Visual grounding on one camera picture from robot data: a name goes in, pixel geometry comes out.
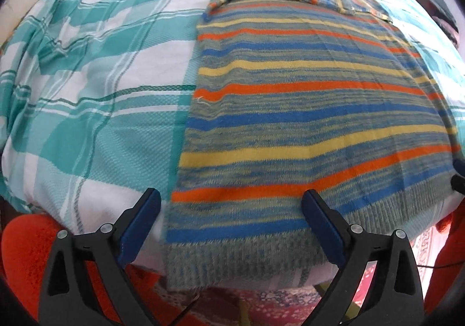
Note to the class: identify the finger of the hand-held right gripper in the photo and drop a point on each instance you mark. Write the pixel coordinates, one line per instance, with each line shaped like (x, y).
(459, 182)

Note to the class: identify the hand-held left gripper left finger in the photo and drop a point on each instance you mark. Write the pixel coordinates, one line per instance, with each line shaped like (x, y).
(140, 228)

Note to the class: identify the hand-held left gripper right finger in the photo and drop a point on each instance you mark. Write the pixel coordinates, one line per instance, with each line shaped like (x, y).
(325, 231)

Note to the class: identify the striped knit sweater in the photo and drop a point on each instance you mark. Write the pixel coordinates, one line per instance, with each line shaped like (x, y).
(298, 111)

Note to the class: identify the pile of clothes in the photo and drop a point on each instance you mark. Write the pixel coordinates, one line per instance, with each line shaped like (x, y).
(437, 10)

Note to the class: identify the person's orange trousers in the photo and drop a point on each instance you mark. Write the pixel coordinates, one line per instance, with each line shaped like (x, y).
(25, 257)

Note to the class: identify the teal plaid bed cover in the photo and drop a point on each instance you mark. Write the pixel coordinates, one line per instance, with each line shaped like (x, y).
(94, 75)

